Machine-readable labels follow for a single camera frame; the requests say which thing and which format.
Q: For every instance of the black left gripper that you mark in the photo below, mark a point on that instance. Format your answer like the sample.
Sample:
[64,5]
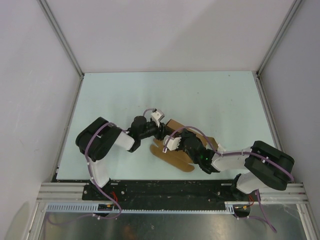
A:
[159,134]

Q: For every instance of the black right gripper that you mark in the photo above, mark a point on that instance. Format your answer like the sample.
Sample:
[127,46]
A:
[185,134]

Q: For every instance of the brown cardboard box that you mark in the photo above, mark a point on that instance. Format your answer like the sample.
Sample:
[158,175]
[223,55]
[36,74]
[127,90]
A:
[180,159]

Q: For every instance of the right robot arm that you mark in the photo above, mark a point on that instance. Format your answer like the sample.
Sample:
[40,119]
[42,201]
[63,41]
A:
[267,167]

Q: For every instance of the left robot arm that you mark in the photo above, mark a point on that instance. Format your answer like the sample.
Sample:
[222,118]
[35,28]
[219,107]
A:
[97,139]

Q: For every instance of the small white plastic piece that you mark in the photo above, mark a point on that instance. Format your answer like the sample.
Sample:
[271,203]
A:
[220,148]

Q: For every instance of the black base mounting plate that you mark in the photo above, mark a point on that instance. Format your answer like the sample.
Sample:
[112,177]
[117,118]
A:
[167,195]

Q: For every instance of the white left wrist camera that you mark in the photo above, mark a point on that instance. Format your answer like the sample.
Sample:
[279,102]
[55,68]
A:
[157,116]

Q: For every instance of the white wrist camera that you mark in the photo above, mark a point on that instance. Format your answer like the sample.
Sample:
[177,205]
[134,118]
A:
[157,116]
[170,143]

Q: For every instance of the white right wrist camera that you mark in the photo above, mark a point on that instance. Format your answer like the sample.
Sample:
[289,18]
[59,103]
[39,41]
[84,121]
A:
[170,143]

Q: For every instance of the right aluminium corner post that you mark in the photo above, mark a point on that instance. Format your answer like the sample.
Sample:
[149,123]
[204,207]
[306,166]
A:
[280,34]

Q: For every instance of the aluminium corner post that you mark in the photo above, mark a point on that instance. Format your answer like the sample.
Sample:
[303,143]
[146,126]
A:
[45,7]
[280,34]

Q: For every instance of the left aluminium corner post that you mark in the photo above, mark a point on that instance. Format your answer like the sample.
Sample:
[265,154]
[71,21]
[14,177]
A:
[45,7]

